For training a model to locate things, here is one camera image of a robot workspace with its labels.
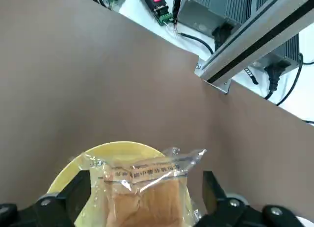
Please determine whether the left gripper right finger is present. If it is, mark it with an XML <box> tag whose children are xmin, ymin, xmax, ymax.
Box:
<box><xmin>193</xmin><ymin>171</ymin><xmax>304</xmax><ymax>227</ymax></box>

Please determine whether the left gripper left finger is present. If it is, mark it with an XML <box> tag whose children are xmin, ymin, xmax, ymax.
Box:
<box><xmin>0</xmin><ymin>170</ymin><xmax>92</xmax><ymax>227</ymax></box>

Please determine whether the clear-wrapped bread pack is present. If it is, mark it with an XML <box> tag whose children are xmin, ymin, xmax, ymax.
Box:
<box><xmin>78</xmin><ymin>147</ymin><xmax>208</xmax><ymax>227</ymax></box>

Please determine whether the yellow round plate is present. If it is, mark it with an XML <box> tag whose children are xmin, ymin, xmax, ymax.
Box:
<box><xmin>45</xmin><ymin>140</ymin><xmax>195</xmax><ymax>227</ymax></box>

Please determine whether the white round plate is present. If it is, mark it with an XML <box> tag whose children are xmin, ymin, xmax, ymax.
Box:
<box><xmin>294</xmin><ymin>216</ymin><xmax>314</xmax><ymax>227</ymax></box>

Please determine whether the black power supply unit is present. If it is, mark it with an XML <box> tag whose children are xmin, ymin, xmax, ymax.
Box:
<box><xmin>177</xmin><ymin>0</ymin><xmax>254</xmax><ymax>39</ymax></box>
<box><xmin>252</xmin><ymin>33</ymin><xmax>301</xmax><ymax>74</ymax></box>

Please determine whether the white desk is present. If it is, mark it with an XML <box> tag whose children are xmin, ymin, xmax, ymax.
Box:
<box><xmin>80</xmin><ymin>0</ymin><xmax>314</xmax><ymax>125</ymax></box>

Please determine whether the black converter green terminal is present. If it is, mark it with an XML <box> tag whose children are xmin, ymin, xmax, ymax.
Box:
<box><xmin>139</xmin><ymin>0</ymin><xmax>174</xmax><ymax>27</ymax></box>

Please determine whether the black power plug cord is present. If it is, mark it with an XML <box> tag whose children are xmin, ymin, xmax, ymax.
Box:
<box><xmin>263</xmin><ymin>52</ymin><xmax>305</xmax><ymax>107</ymax></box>

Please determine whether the aluminium frame post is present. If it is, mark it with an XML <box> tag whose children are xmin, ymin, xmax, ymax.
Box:
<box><xmin>195</xmin><ymin>0</ymin><xmax>314</xmax><ymax>95</ymax></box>

